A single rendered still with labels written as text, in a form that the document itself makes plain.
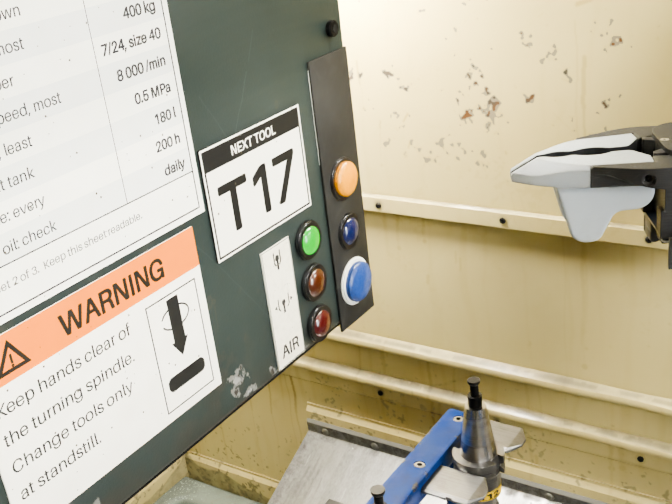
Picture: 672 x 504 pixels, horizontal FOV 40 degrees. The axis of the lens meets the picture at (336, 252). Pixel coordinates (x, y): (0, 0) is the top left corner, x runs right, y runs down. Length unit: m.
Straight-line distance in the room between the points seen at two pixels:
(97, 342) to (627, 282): 1.03
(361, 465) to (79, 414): 1.34
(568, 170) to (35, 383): 0.36
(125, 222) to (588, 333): 1.07
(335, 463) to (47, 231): 1.41
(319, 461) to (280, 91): 1.32
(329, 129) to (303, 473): 1.28
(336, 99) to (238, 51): 0.11
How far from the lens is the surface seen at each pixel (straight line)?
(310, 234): 0.62
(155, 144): 0.51
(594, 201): 0.65
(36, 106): 0.46
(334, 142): 0.64
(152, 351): 0.53
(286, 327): 0.63
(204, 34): 0.54
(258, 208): 0.58
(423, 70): 1.43
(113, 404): 0.52
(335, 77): 0.64
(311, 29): 0.62
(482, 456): 1.15
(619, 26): 1.30
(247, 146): 0.57
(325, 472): 1.83
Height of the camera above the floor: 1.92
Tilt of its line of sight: 24 degrees down
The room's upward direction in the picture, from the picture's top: 7 degrees counter-clockwise
